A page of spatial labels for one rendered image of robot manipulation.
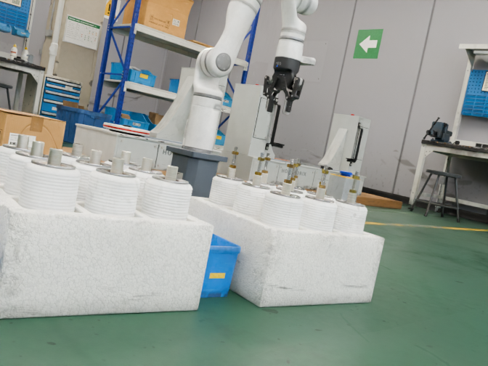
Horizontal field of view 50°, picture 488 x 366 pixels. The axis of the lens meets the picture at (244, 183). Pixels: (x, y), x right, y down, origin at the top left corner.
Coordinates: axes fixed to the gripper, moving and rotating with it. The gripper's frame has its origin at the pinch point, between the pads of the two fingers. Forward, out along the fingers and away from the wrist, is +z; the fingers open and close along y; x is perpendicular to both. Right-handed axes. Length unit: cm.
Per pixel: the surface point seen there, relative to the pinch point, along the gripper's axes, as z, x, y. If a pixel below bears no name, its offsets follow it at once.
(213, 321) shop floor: 47, -39, 33
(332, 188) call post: 20.2, 25.1, 5.7
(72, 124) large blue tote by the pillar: 27, 125, -413
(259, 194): 23.4, -15.1, 14.6
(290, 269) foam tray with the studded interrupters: 38, -16, 30
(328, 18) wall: -192, 481, -412
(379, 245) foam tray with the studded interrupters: 31.1, 14.4, 32.9
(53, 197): 27, -70, 21
